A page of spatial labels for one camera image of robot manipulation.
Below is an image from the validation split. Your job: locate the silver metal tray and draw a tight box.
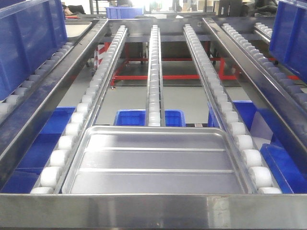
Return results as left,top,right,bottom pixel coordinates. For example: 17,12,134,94
62,126,255,194

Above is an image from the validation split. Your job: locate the grey tray far left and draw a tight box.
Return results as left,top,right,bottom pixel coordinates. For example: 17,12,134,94
65,21,92,38

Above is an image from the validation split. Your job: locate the steel front shelf bar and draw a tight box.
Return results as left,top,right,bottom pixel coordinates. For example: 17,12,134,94
0,194,307,229

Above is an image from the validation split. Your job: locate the small blue bin below centre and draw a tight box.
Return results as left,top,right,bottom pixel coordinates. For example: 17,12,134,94
113,109,186,127

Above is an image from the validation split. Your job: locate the blue crate in background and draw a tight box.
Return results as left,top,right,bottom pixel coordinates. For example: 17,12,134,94
106,7,143,19

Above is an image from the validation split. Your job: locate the blue bin below right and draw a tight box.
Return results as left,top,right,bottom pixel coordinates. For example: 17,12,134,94
224,101,307,194

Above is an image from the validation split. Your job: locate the blue bin below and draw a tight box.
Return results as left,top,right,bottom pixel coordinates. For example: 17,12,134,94
224,101,307,194
0,106,75,194

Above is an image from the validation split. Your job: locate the blue bin below left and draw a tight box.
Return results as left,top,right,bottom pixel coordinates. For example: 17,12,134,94
0,106,75,194

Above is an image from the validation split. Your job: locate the large blue bin left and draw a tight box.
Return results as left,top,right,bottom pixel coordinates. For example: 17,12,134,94
0,0,67,100

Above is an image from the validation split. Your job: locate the large blue bin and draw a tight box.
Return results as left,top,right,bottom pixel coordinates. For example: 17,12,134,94
269,0,307,82
0,0,67,100

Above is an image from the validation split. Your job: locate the large blue bin right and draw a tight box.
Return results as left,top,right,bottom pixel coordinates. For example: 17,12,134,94
269,0,307,82

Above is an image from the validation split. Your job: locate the middle white roller rail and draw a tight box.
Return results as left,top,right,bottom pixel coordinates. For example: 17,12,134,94
145,24,165,127

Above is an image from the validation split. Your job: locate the white roller rail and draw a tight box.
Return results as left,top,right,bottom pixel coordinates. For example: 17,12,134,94
184,24,282,194
30,25,128,194
145,24,165,127

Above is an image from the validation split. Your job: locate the red floor frame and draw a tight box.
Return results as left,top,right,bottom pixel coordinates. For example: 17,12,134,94
95,42,300,87

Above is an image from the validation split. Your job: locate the left white roller rail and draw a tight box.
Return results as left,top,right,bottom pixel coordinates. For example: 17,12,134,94
30,25,128,194

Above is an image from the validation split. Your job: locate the right white roller rail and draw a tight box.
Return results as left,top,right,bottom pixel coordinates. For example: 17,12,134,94
184,24,282,194

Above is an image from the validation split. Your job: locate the right steel divider rail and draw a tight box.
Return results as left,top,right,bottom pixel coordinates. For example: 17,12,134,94
202,17,307,178

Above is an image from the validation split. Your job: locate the steel divider rail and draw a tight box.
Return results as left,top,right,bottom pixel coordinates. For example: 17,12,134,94
202,17,307,178
0,20,108,186

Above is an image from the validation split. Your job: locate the left steel divider rail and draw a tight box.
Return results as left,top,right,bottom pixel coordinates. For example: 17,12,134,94
0,20,108,186

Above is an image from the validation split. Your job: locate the far right roller rail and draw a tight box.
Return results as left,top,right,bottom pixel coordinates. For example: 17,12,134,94
222,23,307,111

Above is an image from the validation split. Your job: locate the far left roller rail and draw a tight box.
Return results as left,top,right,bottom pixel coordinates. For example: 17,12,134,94
0,42,73,123

